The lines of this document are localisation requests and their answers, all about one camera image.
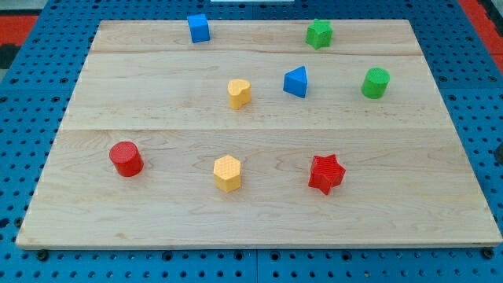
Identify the green star block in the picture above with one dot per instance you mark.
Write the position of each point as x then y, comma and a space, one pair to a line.
319, 34

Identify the red cylinder block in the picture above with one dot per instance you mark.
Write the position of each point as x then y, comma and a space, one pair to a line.
126, 158

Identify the green cylinder block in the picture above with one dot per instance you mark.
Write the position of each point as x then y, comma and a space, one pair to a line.
375, 83

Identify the blue triangle block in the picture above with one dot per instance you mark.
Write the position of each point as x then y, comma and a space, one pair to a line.
296, 82

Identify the red star block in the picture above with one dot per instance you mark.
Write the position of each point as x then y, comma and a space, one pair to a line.
325, 173

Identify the blue cube block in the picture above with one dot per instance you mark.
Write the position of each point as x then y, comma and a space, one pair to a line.
199, 28

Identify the wooden board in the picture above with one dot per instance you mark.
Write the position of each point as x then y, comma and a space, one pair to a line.
408, 182

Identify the yellow heart block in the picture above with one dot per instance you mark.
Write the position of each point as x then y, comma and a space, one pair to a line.
239, 93

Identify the yellow hexagon block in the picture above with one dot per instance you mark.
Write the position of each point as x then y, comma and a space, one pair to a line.
227, 173

